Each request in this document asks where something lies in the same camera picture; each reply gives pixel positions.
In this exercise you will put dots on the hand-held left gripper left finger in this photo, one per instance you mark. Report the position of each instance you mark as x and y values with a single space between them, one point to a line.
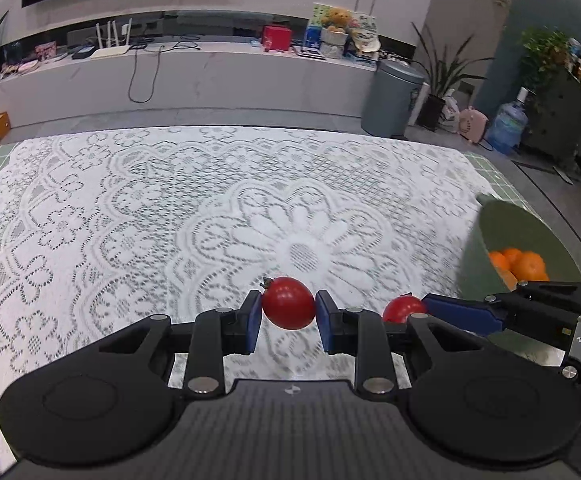
253 321

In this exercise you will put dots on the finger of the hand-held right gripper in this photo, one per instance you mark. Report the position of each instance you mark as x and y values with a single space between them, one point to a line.
460 312

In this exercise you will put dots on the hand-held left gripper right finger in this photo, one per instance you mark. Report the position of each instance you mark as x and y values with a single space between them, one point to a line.
324 322

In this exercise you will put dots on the red cherry tomato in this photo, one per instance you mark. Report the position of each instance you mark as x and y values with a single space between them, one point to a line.
401 309
289 304

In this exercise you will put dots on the green colander bowl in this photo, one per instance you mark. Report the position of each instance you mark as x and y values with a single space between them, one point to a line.
480 240

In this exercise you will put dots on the white lace tablecloth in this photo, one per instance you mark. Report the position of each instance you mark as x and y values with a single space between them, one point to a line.
170 210

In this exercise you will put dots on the pink heater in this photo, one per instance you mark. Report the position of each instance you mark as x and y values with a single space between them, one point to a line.
472 125

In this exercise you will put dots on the blue water jug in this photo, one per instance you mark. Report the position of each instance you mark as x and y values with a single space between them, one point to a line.
507 127

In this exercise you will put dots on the white plastic bag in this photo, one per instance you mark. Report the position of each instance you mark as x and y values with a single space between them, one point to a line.
449 112

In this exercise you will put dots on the long-leaf potted plant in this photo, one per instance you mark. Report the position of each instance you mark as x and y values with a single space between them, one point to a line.
430 110

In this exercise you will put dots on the dark grey cabinet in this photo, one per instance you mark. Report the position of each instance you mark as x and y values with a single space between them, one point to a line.
560 120

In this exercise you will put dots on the grey trash can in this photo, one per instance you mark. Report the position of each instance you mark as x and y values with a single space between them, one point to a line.
393 100

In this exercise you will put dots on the white television console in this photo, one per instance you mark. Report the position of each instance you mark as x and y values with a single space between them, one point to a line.
220 85

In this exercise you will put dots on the small digital scale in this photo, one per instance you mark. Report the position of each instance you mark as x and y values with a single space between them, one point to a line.
309 52

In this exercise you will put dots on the green ivy plant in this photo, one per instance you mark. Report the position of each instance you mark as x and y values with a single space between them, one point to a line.
545 50

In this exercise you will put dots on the red box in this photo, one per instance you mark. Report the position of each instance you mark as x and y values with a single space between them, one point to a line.
276 39

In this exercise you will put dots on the teddy bear plush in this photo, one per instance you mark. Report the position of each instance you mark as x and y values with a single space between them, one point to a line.
334 30

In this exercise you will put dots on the printed picture board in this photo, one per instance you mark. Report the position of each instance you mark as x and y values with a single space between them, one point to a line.
365 25

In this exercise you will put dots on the white router with antennas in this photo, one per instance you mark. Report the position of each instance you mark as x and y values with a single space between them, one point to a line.
111 51

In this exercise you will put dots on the black flat device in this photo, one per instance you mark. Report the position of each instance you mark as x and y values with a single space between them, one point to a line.
83 52

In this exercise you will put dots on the pink picture frame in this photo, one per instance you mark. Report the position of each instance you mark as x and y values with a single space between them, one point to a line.
45 49

